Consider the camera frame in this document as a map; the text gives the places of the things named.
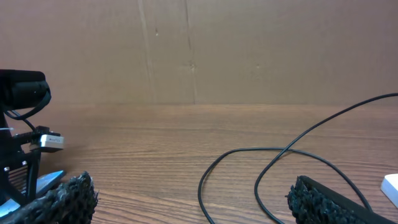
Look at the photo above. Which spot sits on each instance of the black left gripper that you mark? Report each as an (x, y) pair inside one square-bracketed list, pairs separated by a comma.
[(20, 165)]

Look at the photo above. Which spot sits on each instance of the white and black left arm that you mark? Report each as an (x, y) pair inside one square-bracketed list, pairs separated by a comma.
[(23, 94)]

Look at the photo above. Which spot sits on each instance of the white power strip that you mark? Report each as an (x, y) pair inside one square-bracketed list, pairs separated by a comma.
[(390, 189)]

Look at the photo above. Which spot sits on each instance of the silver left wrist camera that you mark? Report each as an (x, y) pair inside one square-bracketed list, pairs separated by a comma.
[(48, 143)]

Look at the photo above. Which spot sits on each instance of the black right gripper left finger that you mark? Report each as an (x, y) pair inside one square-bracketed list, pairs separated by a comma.
[(72, 202)]

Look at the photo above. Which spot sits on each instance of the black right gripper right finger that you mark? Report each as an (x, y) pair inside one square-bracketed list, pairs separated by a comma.
[(313, 203)]

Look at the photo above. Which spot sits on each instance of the blue Galaxy smartphone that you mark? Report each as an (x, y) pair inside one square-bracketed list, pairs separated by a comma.
[(44, 184)]

